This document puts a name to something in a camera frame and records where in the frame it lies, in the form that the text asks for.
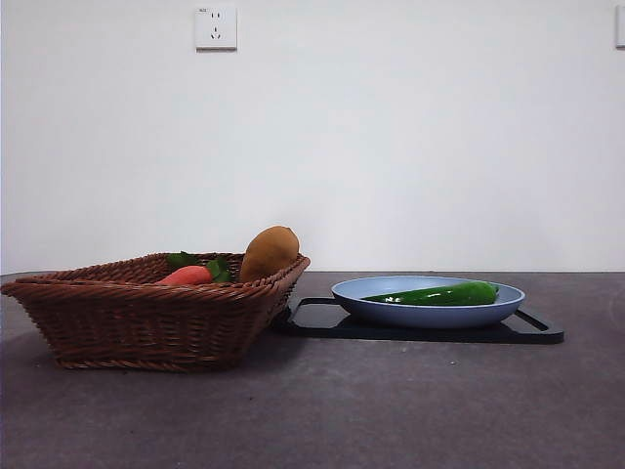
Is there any blue plate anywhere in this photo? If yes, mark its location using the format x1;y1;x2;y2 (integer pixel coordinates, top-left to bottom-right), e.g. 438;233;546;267
330;276;526;329

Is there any long green pepper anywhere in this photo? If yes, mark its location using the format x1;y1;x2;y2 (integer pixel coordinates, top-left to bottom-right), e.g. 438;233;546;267
359;280;500;308

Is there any tan potato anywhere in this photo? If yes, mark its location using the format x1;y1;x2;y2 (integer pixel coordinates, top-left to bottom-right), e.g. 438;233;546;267
238;225;300;283

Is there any flat black tray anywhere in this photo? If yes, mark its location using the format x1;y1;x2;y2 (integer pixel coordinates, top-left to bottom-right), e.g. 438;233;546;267
272;296;565;346

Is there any orange carrot with green leaves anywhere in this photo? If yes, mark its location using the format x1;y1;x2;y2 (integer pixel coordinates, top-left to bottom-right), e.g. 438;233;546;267
154;251;234;286

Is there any brown woven wicker basket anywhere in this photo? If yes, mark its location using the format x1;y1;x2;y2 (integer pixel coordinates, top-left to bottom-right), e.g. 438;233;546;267
0;251;312;375

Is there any white wall socket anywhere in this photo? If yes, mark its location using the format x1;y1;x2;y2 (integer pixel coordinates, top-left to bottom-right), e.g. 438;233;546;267
194;5;239;52

